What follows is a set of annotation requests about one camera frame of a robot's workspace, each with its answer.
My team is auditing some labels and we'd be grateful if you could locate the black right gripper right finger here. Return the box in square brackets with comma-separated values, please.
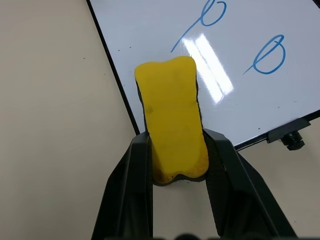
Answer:
[202, 127, 298, 240]

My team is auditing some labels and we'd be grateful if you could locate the black-framed whiteboard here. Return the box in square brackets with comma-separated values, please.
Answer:
[86, 0, 320, 152]

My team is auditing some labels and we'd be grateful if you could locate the yellow whiteboard eraser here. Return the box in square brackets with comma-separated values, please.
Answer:
[134, 56, 210, 187]

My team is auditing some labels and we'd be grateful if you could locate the black whiteboard clamp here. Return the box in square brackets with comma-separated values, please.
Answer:
[265, 117, 312, 144]

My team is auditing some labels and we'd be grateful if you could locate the black clamp knob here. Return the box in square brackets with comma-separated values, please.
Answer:
[282, 131, 306, 152]

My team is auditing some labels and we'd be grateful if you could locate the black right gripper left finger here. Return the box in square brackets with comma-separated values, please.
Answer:
[90, 130, 154, 240]

